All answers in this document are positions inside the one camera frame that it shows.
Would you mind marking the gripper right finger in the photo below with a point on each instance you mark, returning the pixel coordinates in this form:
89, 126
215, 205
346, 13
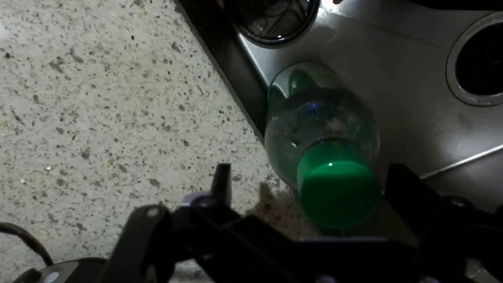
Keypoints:
432, 220

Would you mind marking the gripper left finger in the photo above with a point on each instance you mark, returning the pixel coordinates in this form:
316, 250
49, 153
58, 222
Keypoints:
220, 232

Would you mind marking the clear bottle with green lid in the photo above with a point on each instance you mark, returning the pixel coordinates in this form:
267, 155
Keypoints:
326, 149

